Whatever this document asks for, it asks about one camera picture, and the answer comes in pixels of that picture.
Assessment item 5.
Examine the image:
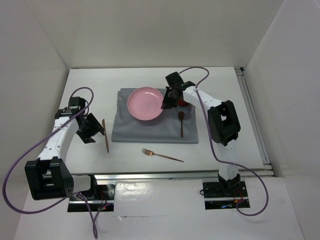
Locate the red mug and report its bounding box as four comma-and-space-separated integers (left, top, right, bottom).
177, 99, 189, 107

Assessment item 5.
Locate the copper knife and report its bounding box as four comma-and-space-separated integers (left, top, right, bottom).
101, 118, 110, 153

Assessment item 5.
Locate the copper spoon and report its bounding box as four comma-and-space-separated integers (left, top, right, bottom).
178, 111, 185, 138

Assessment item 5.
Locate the pink plate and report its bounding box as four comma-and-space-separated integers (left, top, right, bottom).
127, 86, 164, 121

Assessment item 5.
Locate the grey cloth placemat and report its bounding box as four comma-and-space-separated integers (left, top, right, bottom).
111, 88, 199, 144

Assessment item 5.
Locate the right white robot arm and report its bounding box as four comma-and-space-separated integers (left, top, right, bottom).
161, 72, 241, 196

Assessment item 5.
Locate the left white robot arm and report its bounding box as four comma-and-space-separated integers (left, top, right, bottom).
24, 97, 105, 200

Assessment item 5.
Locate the copper fork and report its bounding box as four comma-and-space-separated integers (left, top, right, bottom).
141, 148, 184, 163

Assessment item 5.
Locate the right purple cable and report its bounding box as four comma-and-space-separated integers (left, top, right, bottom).
178, 66, 271, 216

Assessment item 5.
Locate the purple cable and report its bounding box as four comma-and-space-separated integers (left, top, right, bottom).
178, 66, 271, 216
3, 86, 99, 240

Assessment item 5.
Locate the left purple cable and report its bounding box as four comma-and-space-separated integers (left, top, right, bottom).
3, 86, 99, 240

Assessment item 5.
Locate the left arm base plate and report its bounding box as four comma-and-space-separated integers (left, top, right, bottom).
67, 182, 116, 213

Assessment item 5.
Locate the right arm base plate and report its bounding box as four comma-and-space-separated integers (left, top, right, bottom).
199, 181, 251, 210

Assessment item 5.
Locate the front aluminium rail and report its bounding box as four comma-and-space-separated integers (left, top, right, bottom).
73, 165, 275, 181

